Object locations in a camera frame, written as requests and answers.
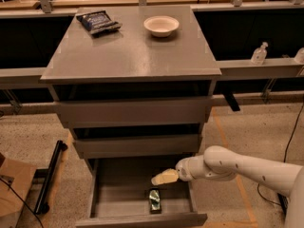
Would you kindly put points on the open bottom drawer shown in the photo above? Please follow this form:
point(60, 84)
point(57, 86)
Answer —
point(120, 196)

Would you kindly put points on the white paper bowl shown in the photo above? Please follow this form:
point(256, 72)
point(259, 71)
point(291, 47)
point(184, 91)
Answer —
point(161, 26)

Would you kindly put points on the top drawer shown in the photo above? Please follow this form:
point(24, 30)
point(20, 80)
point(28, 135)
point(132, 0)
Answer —
point(134, 112)

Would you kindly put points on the blue chip bag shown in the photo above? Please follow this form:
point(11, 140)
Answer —
point(97, 21)

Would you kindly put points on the middle drawer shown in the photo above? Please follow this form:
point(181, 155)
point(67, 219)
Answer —
point(137, 140)

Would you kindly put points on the cardboard box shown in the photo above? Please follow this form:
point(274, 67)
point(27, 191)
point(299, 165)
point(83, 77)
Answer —
point(16, 179)

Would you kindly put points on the green can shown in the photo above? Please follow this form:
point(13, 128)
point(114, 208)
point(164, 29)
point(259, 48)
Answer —
point(154, 197)

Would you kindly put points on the grey drawer cabinet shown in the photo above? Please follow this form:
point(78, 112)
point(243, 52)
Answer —
point(131, 63)

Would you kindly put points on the clear sanitizer bottle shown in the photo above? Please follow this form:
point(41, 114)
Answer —
point(260, 54)

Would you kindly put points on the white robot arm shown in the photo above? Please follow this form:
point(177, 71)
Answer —
point(218, 163)

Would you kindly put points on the black bar stand left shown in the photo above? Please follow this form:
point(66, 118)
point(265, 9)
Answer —
point(46, 175)

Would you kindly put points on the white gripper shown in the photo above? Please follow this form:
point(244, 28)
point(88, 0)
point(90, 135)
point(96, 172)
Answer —
point(184, 170)

